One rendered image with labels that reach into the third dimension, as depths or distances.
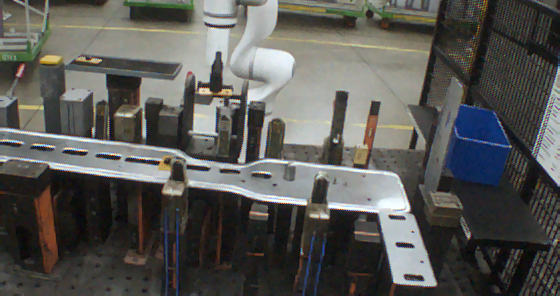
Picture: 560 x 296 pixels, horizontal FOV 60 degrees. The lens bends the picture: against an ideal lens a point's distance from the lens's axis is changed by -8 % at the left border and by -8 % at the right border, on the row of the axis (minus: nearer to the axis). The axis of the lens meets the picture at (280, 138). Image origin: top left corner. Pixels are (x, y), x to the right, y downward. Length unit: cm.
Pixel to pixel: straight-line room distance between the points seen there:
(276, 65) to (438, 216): 79
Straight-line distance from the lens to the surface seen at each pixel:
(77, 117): 163
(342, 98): 148
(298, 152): 227
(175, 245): 134
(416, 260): 122
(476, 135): 184
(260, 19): 173
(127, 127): 158
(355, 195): 141
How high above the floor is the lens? 169
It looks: 25 degrees down
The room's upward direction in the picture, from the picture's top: 7 degrees clockwise
